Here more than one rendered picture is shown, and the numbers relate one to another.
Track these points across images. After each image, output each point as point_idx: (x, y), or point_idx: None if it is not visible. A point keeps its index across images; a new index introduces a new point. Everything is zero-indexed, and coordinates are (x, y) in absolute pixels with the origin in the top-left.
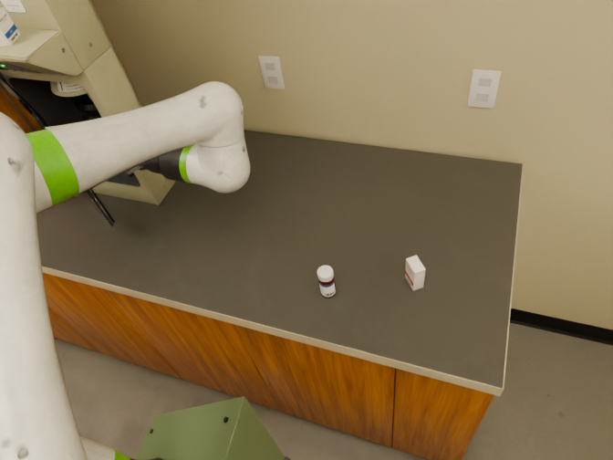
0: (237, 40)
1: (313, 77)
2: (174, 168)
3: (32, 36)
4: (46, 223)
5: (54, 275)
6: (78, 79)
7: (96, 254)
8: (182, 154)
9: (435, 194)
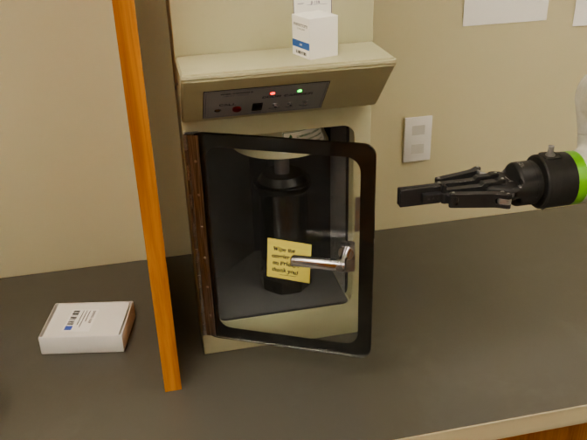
0: (380, 102)
1: (468, 135)
2: (572, 178)
3: (346, 48)
4: (203, 409)
5: None
6: (352, 117)
7: (355, 410)
8: (576, 160)
9: None
